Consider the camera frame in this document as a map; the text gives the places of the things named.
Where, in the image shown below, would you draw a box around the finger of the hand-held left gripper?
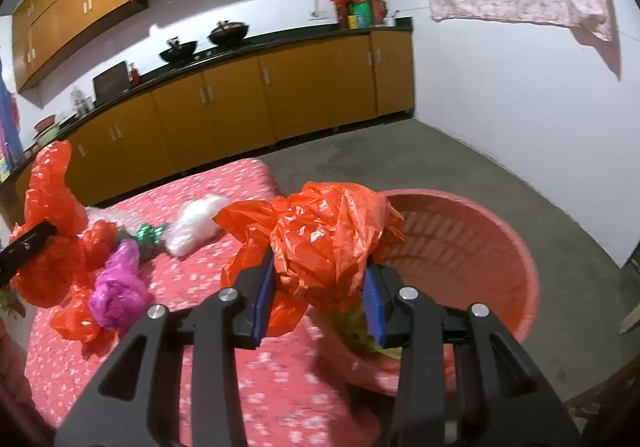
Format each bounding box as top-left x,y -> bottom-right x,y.
0,221 -> 57,289

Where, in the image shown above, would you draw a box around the beige plank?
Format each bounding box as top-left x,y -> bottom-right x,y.
620,297 -> 640,334

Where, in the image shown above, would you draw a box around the glass jar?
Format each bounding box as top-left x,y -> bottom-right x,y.
70,87 -> 93,115

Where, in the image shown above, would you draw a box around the pink plastic basin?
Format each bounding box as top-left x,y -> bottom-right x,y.
310,188 -> 541,395

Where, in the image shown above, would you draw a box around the black open wok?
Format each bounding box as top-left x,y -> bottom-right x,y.
160,38 -> 198,64

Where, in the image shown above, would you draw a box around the green plastic bag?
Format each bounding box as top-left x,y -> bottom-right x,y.
117,222 -> 170,259

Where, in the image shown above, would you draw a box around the orange plastic bag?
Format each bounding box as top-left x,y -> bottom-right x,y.
10,140 -> 123,359
214,181 -> 406,338

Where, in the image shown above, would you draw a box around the black wok with lid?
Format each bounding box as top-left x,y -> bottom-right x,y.
207,20 -> 250,46

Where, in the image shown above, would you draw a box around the dark cutting board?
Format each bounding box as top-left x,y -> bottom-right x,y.
93,61 -> 132,100

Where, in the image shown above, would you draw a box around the orange kitchen base cabinets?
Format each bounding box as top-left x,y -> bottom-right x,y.
0,30 -> 416,228

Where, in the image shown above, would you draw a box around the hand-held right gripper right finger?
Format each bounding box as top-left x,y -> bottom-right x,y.
362,254 -> 583,447

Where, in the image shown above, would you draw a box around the black kitchen countertop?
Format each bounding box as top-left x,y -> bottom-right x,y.
0,17 -> 415,188

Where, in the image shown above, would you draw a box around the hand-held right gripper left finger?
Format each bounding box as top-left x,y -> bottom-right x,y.
52,247 -> 277,447

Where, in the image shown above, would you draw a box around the white plastic bag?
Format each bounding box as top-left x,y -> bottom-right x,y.
165,194 -> 231,257

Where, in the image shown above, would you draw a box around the wooden furniture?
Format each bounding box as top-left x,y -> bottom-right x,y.
565,362 -> 640,428

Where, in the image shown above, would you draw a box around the green tin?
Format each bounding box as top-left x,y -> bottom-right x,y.
347,1 -> 372,28

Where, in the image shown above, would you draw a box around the purple plastic bag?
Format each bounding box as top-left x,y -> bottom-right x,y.
89,239 -> 153,330

